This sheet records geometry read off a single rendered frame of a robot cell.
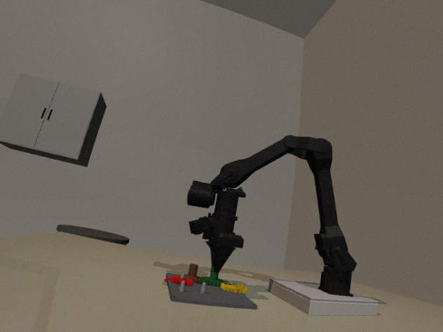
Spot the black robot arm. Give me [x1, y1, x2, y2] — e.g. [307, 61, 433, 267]
[187, 135, 357, 297]

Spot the green gear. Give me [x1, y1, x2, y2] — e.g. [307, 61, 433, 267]
[202, 267, 226, 286]

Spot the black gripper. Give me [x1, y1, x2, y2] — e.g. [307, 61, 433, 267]
[202, 209, 243, 272]

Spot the brown gear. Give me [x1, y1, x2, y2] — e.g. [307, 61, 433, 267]
[184, 263, 202, 283]

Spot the yellow gear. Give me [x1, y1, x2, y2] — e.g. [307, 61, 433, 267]
[220, 282, 248, 293]

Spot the red gear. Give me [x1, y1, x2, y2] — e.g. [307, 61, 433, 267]
[170, 276, 193, 286]

